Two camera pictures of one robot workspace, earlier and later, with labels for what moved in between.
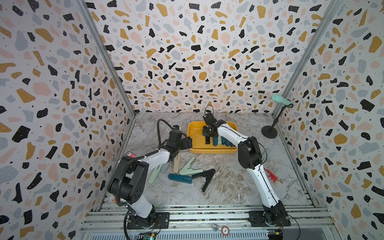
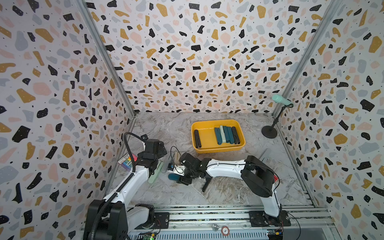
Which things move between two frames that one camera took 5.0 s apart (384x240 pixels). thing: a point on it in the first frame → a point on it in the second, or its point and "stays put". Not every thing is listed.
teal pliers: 184,178 stays put
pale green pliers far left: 154,173 stays put
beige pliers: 177,162 stays put
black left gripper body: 185,144 → 162,152
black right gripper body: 207,131 → 189,174
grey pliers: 164,167 stays put
